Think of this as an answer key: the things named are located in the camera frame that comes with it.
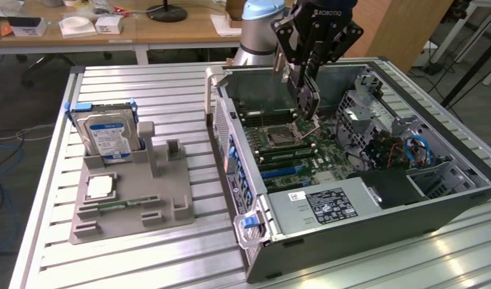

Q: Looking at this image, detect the black stand leg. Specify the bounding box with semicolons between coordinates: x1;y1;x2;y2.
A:
441;17;491;109

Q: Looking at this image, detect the black lamp base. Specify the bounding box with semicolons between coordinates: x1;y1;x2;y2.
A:
146;0;190;23

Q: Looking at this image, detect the clear plastic bag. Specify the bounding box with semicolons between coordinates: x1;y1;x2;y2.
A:
0;0;26;25

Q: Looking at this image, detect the blue SATA wire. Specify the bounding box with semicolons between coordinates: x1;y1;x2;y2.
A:
403;135;434;168

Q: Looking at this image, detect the black red wire bundle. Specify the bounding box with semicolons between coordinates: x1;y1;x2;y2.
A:
366;135;407;172

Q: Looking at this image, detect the white carton printed label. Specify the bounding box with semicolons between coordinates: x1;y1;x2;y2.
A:
95;15;124;35

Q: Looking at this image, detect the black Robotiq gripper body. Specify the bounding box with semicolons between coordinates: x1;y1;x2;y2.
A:
291;0;358;42

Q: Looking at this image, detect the black power strip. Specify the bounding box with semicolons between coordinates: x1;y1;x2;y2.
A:
423;63;446;76

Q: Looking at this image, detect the brown cardboard box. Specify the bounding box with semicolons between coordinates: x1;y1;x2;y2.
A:
224;0;247;22

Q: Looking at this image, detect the open grey PC case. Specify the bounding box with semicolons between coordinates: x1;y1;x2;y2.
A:
204;57;491;284

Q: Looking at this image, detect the green RAM stick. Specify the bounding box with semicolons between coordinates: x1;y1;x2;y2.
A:
259;148;315;163
80;197;158;213

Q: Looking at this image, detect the hard disk in blue carrier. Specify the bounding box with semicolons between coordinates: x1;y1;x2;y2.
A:
64;101;144;165

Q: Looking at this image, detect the silver CPU chip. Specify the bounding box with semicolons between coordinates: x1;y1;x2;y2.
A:
86;177;116;199

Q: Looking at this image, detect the grey power supply unit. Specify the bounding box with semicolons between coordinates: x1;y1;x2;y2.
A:
267;177;382;237

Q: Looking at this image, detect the green motherboard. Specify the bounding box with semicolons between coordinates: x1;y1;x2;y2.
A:
232;99;363;193

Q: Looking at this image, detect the blue floor cable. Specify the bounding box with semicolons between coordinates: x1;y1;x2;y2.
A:
0;132;22;256

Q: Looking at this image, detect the wooden desk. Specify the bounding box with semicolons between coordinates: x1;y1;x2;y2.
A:
0;0;247;66

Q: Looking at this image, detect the wooden cabinet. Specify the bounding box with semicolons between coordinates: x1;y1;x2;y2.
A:
351;0;455;73

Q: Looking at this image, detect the white frame table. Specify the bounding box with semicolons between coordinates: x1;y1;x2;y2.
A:
411;0;491;87

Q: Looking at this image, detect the CPU socket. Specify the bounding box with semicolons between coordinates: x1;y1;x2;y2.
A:
261;122;311;150

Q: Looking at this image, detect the white box black top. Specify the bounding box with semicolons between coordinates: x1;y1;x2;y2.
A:
7;16;48;37

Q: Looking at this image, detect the white paper booklet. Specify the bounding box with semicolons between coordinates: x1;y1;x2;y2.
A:
211;14;243;37

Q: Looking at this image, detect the grey plastic parts rack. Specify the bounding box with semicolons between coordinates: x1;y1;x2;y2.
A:
68;120;196;246

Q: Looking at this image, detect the black chair base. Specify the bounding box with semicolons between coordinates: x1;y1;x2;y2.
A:
16;52;76;88

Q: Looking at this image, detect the Nvidia graphics card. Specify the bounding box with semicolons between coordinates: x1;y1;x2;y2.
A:
271;49;323;122

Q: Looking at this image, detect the grey floor cable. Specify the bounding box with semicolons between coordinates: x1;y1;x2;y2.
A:
0;125;54;141

